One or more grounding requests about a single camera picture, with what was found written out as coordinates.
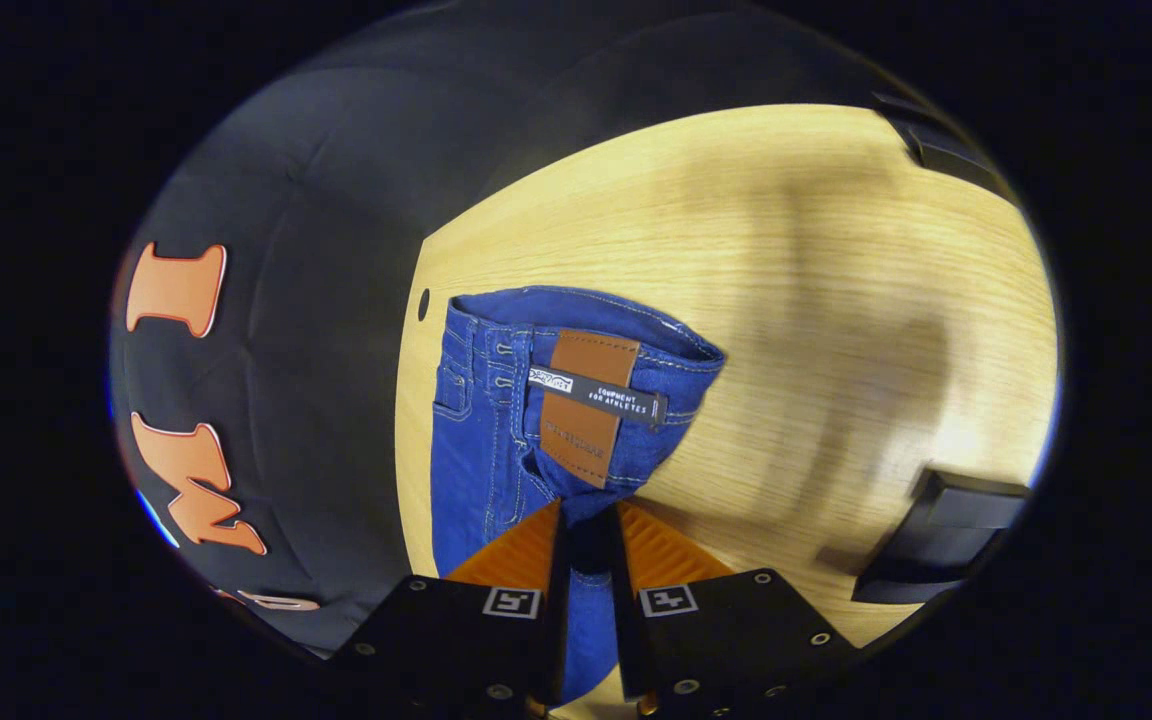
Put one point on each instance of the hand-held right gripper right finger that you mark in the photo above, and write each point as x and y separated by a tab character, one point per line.
631	640

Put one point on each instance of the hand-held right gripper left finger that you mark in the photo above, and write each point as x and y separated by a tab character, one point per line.
554	640

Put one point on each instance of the blue denim jeans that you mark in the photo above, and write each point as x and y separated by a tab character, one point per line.
486	450

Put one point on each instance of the black backdrop cloth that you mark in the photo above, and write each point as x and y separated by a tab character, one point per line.
316	400

